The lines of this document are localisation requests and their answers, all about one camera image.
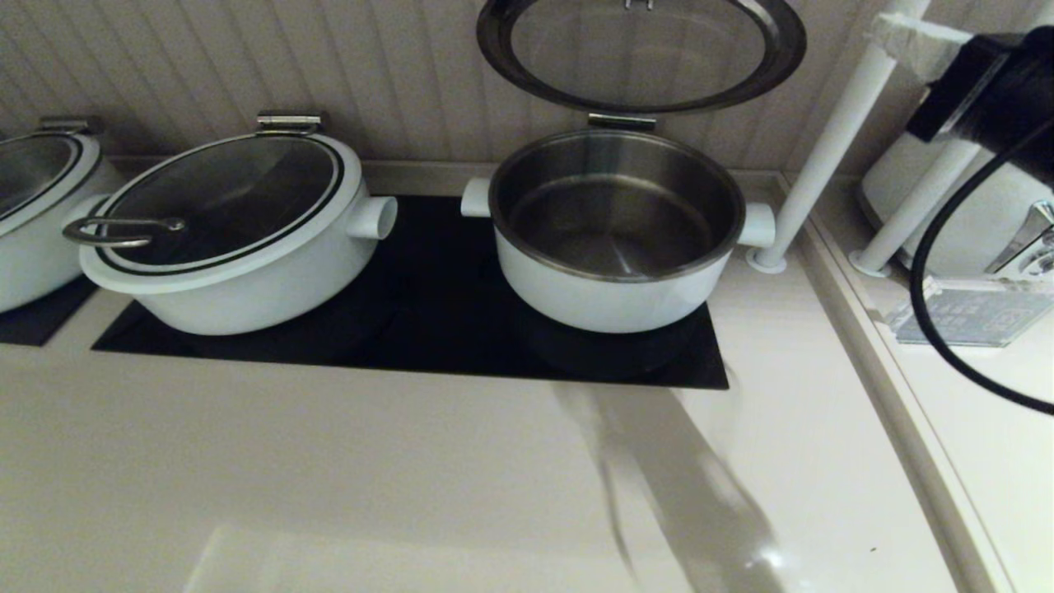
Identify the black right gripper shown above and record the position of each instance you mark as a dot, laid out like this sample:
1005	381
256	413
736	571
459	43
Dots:
1013	91

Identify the white pot with steel interior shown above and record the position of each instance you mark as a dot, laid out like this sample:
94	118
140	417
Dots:
609	305

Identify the wide white pot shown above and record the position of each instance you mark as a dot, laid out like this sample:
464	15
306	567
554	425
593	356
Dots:
33	272
272	296

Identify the white slanted pole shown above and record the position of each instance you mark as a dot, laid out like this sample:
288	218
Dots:
914	214
823	148

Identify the white toaster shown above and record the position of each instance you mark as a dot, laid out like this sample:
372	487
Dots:
980	222

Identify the clear acrylic sign holder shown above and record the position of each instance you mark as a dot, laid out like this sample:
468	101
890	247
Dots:
972	317

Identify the large black induction cooktop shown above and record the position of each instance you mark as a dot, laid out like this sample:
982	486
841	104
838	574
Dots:
436	317

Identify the small black induction cooktop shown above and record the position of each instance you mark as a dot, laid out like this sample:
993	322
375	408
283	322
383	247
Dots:
41	323

